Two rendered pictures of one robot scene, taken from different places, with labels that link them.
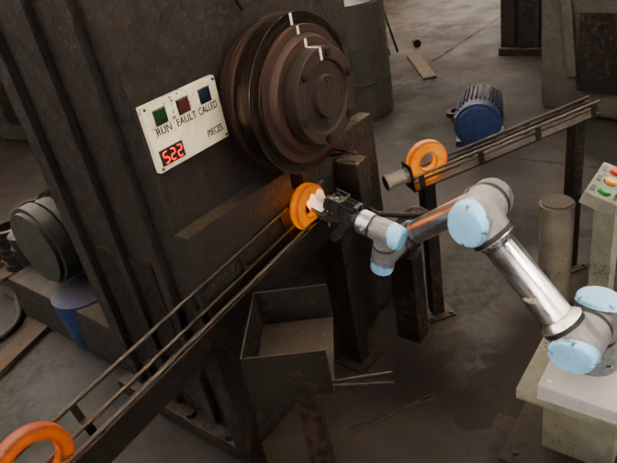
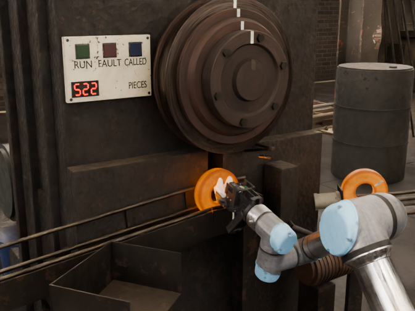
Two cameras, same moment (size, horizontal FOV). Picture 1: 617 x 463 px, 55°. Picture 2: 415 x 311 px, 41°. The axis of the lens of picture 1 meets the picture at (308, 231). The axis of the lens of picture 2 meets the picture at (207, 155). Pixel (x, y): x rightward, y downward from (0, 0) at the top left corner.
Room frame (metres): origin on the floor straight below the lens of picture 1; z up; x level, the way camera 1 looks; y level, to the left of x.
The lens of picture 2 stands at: (0.06, -0.40, 1.32)
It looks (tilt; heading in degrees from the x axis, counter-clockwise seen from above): 15 degrees down; 14
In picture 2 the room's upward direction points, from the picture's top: straight up
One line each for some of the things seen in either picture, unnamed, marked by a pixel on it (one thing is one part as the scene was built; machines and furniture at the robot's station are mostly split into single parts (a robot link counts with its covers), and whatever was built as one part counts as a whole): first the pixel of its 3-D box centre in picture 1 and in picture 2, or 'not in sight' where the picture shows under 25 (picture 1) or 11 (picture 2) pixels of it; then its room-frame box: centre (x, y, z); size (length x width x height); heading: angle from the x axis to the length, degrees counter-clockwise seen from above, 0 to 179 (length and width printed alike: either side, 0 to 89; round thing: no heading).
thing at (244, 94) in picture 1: (296, 94); (228, 76); (1.73, -0.04, 1.11); 0.47 x 0.06 x 0.47; 137
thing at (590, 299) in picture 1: (596, 313); not in sight; (1.20, -0.72, 0.52); 0.13 x 0.12 x 0.14; 134
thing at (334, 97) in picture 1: (322, 95); (247, 79); (1.66, -0.12, 1.11); 0.28 x 0.06 x 0.28; 137
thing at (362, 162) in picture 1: (354, 187); (279, 196); (1.91, -0.19, 0.68); 0.11 x 0.08 x 0.24; 47
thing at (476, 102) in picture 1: (479, 113); not in sight; (3.66, -1.27, 0.17); 0.57 x 0.31 x 0.34; 157
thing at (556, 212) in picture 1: (555, 260); not in sight; (1.81, -0.90, 0.26); 0.12 x 0.12 x 0.52
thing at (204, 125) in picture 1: (185, 122); (108, 67); (1.55, 0.27, 1.15); 0.26 x 0.02 x 0.18; 137
